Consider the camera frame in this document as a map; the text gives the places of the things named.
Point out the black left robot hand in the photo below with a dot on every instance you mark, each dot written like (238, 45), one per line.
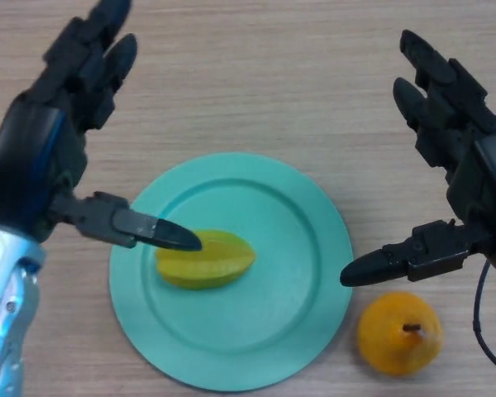
(29, 165)

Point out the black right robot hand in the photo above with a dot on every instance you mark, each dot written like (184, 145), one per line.
(479, 182)

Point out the yellow starfruit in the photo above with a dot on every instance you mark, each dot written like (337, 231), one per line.
(215, 264)

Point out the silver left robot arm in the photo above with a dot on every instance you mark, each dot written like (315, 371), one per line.
(8, 297)

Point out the green round plate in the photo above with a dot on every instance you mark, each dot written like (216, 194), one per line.
(281, 314)

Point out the orange-yellow pear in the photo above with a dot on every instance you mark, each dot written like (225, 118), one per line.
(392, 339)

